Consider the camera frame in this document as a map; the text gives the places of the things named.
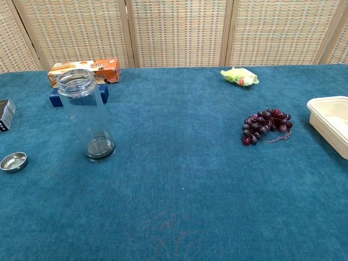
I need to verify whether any cream plastic container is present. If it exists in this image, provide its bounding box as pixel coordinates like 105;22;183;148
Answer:
306;95;348;160

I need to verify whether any orange cardboard box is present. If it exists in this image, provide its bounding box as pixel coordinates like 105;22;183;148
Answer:
47;57;122;88

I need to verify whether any green snack packet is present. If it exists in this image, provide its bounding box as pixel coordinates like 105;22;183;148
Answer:
220;66;260;88

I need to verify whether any bunch of purple grapes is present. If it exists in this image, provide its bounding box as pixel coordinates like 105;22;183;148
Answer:
241;108;294;146

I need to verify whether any dark blue box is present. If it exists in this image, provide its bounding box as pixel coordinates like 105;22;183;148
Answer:
48;84;110;108

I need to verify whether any blue carpet table cover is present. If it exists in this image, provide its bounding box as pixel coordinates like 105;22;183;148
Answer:
0;64;348;261

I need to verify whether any woven folding screen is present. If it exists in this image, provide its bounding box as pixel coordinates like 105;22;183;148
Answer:
0;0;348;73

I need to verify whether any black and grey box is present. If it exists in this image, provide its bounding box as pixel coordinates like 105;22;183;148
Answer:
0;98;17;134

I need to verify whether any clear glass bottle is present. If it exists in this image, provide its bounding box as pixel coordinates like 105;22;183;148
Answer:
56;69;117;163

